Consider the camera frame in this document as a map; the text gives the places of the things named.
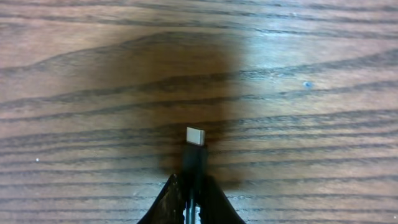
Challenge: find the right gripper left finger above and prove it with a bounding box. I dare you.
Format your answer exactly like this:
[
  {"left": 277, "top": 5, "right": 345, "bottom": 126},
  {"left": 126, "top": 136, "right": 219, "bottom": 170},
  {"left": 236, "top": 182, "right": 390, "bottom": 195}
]
[{"left": 137, "top": 174, "right": 186, "bottom": 224}]

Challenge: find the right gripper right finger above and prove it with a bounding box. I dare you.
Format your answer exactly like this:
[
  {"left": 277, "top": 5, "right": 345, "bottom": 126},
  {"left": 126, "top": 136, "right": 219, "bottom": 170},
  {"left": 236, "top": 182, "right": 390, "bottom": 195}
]
[{"left": 198, "top": 175, "right": 245, "bottom": 224}]

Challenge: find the black USB charging cable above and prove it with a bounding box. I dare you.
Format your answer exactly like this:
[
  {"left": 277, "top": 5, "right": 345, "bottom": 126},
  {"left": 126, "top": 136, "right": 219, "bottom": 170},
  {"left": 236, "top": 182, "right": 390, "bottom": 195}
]
[{"left": 181, "top": 126, "right": 208, "bottom": 224}]

